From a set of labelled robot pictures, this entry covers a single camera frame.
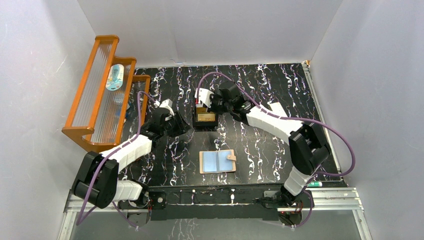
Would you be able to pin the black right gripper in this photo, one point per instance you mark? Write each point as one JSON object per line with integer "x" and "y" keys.
{"x": 214, "y": 96}

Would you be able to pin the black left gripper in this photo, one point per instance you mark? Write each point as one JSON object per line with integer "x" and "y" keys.
{"x": 178, "y": 122}

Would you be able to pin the black plastic card bin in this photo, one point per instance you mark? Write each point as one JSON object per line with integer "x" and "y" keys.
{"x": 203, "y": 127}

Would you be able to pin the tan blue card holder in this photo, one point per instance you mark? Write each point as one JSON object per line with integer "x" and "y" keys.
{"x": 219, "y": 161}

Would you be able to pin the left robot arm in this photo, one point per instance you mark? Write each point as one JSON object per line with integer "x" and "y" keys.
{"x": 97, "y": 180}

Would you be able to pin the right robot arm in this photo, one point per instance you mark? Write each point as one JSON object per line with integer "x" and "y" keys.
{"x": 308, "y": 145}

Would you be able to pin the white cardboard box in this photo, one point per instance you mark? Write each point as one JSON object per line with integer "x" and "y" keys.
{"x": 277, "y": 109}

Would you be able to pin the blue items on rack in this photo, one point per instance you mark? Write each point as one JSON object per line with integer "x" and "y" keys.
{"x": 119, "y": 101}

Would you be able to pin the orange wooden tiered rack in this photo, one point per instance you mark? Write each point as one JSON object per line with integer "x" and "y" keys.
{"x": 91, "y": 122}

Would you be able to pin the blue white blister pack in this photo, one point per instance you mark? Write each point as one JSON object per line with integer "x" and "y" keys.
{"x": 115, "y": 77}

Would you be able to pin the white green marker pen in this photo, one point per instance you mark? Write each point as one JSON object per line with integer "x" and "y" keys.
{"x": 315, "y": 184}

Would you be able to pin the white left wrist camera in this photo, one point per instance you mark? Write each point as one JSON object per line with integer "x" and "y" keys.
{"x": 167, "y": 104}

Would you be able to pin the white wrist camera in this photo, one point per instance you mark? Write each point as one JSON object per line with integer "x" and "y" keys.
{"x": 203, "y": 97}
{"x": 167, "y": 104}

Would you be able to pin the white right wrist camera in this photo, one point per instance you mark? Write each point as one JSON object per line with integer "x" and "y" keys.
{"x": 203, "y": 97}

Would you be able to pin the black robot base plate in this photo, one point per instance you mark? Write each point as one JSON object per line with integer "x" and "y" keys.
{"x": 219, "y": 202}

